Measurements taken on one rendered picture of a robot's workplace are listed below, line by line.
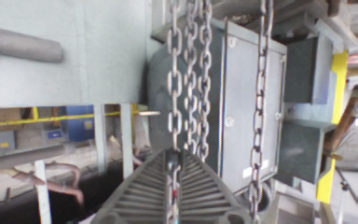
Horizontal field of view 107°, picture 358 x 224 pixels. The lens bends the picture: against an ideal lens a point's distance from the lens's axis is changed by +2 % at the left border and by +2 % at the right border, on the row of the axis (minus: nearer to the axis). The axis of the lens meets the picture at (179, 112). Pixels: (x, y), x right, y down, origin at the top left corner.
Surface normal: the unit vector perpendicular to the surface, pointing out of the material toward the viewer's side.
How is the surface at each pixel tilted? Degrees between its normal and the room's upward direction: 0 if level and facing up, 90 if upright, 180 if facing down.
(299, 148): 90
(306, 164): 90
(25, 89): 90
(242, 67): 90
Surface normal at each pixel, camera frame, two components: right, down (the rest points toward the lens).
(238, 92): 0.50, 0.09
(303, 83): -0.87, 0.05
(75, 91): 0.76, 0.07
